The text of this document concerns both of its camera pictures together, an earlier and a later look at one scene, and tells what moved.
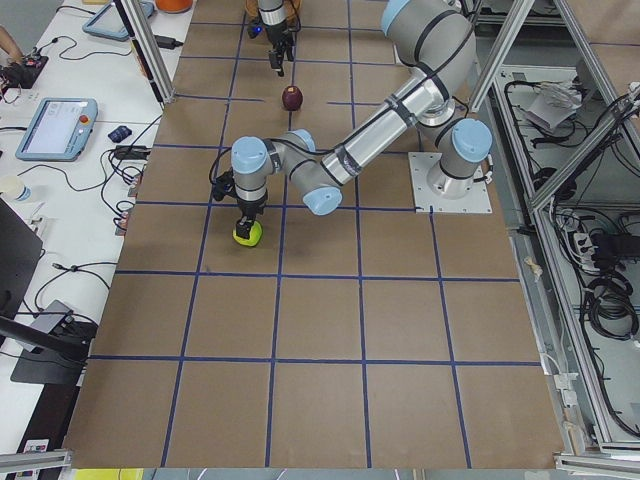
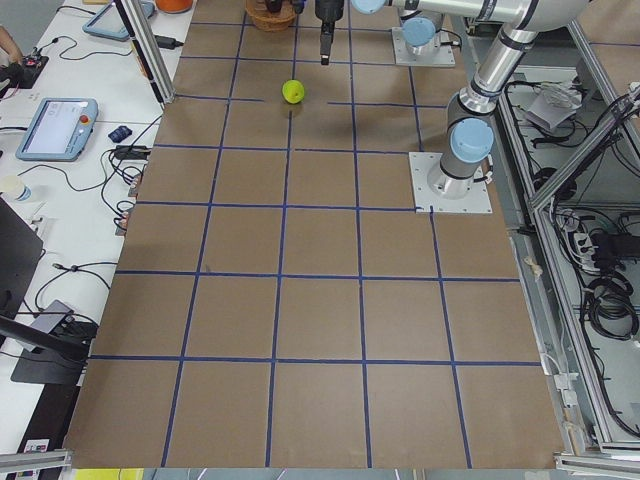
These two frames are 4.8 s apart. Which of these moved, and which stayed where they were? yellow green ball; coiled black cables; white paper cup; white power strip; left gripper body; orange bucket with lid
Moved: yellow green ball; left gripper body
Stayed: white paper cup; orange bucket with lid; white power strip; coiled black cables
